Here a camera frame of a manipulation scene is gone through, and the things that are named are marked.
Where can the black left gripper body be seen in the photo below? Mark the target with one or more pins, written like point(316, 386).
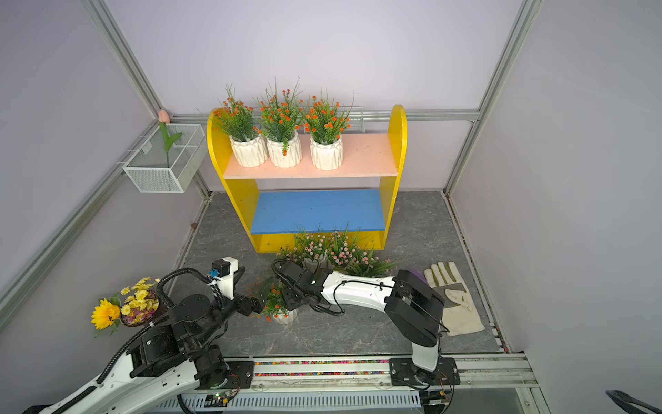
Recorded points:
point(242, 304)

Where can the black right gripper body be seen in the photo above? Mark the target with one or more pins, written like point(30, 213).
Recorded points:
point(291, 299)

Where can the pink flower pot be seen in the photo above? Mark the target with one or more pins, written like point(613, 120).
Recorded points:
point(311, 251)
point(343, 249)
point(289, 256)

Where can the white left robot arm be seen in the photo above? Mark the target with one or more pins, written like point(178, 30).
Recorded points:
point(173, 355)

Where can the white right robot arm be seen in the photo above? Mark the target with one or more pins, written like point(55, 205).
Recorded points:
point(414, 307)

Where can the yellow pink blue shelf rack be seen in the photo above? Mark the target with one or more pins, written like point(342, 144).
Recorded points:
point(275, 204)

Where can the sunflower bouquet basket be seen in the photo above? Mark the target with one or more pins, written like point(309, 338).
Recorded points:
point(132, 307)

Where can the beige gardening glove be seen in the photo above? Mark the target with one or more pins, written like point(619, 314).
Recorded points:
point(460, 316)

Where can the pink artificial tulip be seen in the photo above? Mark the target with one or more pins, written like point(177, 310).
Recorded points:
point(168, 139)

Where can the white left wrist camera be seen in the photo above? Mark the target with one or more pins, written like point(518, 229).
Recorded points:
point(222, 276)

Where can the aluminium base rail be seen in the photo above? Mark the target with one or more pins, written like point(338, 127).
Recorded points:
point(329, 384)

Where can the white mesh wall basket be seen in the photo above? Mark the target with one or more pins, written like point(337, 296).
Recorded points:
point(147, 166)

